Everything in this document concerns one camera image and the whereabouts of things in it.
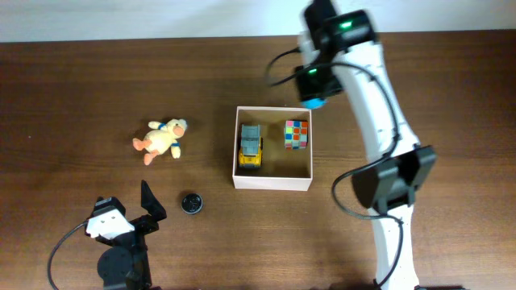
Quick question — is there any blue white ball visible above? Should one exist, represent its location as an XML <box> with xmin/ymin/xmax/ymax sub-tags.
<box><xmin>302</xmin><ymin>98</ymin><xmax>327</xmax><ymax>110</ymax></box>

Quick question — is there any black round lid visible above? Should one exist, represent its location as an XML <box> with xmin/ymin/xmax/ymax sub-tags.
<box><xmin>181</xmin><ymin>193</ymin><xmax>203</xmax><ymax>215</ymax></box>

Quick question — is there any colourful puzzle cube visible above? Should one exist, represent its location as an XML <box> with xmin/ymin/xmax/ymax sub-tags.
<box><xmin>284</xmin><ymin>120</ymin><xmax>309</xmax><ymax>150</ymax></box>

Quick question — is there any yellow plush duck toy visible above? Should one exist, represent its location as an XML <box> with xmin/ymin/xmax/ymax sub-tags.
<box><xmin>132</xmin><ymin>119</ymin><xmax>188</xmax><ymax>166</ymax></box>

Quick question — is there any pink cardboard box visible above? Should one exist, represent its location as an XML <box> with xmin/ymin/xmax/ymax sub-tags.
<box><xmin>232</xmin><ymin>106</ymin><xmax>314</xmax><ymax>191</ymax></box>

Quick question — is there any yellow grey toy truck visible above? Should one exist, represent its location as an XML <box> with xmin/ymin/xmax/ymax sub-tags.
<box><xmin>238</xmin><ymin>125</ymin><xmax>263</xmax><ymax>168</ymax></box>

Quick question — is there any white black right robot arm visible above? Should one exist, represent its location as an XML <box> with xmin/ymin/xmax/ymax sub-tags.
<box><xmin>295</xmin><ymin>0</ymin><xmax>436</xmax><ymax>289</ymax></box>

